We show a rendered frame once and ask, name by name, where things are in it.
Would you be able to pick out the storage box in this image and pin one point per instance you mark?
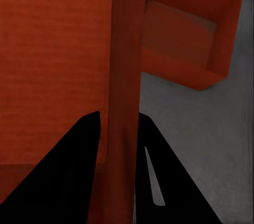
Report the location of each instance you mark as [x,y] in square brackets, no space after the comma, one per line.
[59,61]
[178,47]

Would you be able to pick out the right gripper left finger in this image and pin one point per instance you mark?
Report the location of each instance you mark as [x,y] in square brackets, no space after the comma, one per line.
[58,189]

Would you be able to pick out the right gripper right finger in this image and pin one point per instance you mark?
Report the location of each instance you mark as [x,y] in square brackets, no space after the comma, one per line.
[184,202]

